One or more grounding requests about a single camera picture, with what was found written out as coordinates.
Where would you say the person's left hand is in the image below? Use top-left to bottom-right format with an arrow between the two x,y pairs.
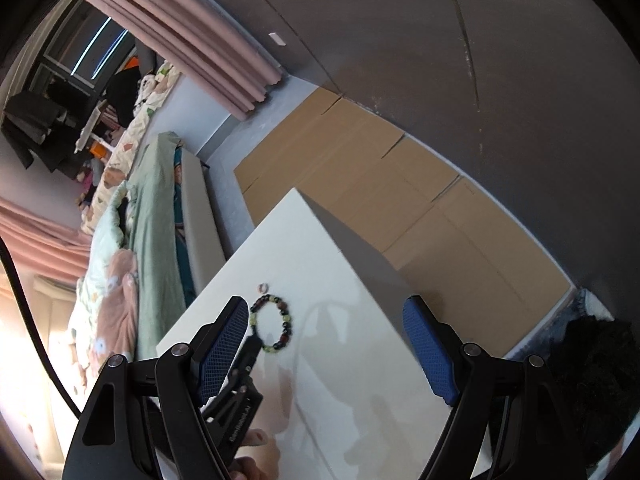
230,427 -> 282,480

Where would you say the dark cloth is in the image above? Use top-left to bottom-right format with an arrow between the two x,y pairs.
2,91 -> 80,173

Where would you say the peach plush blanket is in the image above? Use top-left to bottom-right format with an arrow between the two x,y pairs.
92,250 -> 140,361

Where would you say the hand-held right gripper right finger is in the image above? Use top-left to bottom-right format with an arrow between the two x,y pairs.
402,295 -> 588,480

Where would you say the white bed base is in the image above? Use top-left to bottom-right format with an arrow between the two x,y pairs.
177,149 -> 227,297

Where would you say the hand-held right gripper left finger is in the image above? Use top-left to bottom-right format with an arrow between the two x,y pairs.
60,296 -> 249,480

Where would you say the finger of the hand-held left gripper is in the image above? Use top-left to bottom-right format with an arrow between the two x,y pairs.
219,336 -> 262,402

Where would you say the cream patterned quilt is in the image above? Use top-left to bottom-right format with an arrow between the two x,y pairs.
80,60 -> 176,233

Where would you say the dark and green bead bracelet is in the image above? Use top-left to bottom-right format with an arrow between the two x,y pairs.
248,294 -> 295,354

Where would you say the pink curtain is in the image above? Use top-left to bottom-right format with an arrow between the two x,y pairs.
0,197 -> 93,281
70,0 -> 285,122

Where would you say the black cable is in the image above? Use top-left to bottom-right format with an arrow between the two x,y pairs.
0,237 -> 82,418

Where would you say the window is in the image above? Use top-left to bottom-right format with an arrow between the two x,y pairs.
30,0 -> 137,106

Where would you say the flat cardboard sheet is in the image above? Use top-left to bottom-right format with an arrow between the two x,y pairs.
234,86 -> 573,361

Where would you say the green bed sheet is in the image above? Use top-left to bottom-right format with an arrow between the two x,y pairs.
122,131 -> 195,361

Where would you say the light green floral quilt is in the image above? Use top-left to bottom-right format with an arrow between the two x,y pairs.
67,180 -> 138,401

